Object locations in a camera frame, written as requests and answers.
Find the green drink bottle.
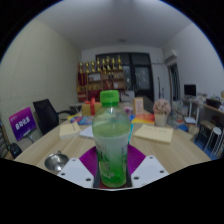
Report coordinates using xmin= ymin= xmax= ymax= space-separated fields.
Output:
xmin=91 ymin=89 xmax=132 ymax=189

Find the black framed glass door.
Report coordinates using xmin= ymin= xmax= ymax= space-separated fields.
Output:
xmin=95 ymin=52 xmax=155 ymax=103

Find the long wooden wall desk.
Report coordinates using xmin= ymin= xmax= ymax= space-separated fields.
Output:
xmin=186 ymin=98 xmax=224 ymax=128

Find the purple sign board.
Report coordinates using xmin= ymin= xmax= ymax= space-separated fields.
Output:
xmin=8 ymin=106 xmax=38 ymax=142

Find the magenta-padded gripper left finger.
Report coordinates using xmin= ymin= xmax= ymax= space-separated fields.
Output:
xmin=57 ymin=145 xmax=101 ymax=189

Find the white air conditioner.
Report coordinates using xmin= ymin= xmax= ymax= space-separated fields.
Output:
xmin=162 ymin=49 xmax=179 ymax=63

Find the flower bouquet in white pot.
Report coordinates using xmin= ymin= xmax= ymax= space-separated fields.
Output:
xmin=152 ymin=98 xmax=172 ymax=128

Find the wooden shelf unit with trophies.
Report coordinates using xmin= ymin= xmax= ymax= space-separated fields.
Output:
xmin=76 ymin=55 xmax=127 ymax=103

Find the orange book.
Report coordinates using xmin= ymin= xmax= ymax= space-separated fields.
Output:
xmin=131 ymin=112 xmax=156 ymax=126

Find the white paper sheet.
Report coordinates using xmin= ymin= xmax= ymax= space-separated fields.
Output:
xmin=78 ymin=124 xmax=96 ymax=140

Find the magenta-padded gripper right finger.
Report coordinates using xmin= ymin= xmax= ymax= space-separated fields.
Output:
xmin=126 ymin=144 xmax=170 ymax=188

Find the black slatted chair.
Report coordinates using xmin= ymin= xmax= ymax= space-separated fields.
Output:
xmin=0 ymin=125 xmax=23 ymax=160

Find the kraft paper envelope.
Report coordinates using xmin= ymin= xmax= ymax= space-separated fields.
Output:
xmin=132 ymin=124 xmax=175 ymax=145

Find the orange gift box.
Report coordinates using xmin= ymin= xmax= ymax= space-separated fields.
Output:
xmin=81 ymin=97 xmax=103 ymax=117

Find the steel cup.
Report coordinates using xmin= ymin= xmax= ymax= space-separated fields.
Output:
xmin=44 ymin=150 xmax=70 ymax=173

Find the black computer monitor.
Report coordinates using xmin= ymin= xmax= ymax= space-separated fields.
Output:
xmin=183 ymin=83 xmax=198 ymax=99

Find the standing white card box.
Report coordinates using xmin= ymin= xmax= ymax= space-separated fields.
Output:
xmin=133 ymin=96 xmax=145 ymax=116

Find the black office chair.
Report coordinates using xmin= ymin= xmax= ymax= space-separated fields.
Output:
xmin=32 ymin=98 xmax=73 ymax=136

